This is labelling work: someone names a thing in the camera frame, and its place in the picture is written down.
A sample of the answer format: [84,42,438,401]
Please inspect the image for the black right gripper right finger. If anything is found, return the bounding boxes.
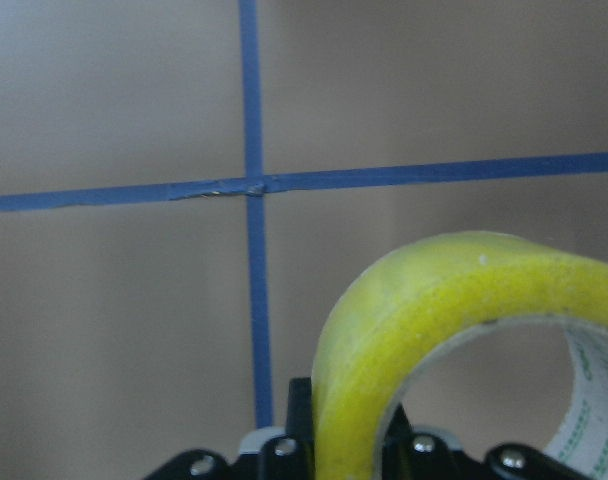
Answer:
[381,405,413,480]

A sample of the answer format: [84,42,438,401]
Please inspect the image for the yellow tape roll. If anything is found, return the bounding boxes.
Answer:
[312,231,608,479]

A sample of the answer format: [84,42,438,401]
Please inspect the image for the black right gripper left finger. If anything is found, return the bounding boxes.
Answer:
[285,377,315,479]

